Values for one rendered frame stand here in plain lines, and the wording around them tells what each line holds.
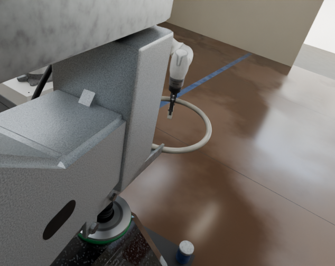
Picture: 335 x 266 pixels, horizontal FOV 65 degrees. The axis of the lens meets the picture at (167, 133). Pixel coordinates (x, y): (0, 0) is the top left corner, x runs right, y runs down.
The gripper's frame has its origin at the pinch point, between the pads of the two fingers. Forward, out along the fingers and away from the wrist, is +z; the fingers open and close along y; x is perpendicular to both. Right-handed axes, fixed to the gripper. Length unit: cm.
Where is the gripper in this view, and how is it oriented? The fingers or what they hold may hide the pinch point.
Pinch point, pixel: (170, 112)
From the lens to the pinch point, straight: 171.6
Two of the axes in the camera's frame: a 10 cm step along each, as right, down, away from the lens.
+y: -1.3, 6.2, -7.8
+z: -1.4, 7.6, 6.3
